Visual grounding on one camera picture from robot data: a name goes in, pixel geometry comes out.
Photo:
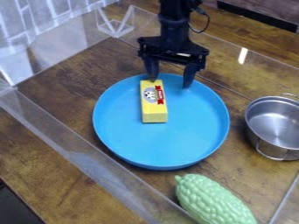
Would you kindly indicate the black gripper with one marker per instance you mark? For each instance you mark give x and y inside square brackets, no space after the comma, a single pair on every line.
[185,54]

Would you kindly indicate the yellow butter block toy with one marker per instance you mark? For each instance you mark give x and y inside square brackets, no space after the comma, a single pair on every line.
[152,98]

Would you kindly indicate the blue round plastic tray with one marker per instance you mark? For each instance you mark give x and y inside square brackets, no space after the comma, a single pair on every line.
[156,124]

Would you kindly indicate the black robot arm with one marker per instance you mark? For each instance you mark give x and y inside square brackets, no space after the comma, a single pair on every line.
[173,18]

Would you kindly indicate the dark furniture edge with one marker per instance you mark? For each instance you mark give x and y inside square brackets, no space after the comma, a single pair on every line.
[279,13]

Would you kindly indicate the silver steel pot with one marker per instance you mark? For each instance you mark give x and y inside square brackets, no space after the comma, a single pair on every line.
[272,126]

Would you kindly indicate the green bitter gourd toy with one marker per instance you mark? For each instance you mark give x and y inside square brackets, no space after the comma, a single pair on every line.
[208,202]

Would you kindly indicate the clear acrylic barrier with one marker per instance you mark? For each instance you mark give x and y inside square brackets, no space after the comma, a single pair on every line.
[55,164]

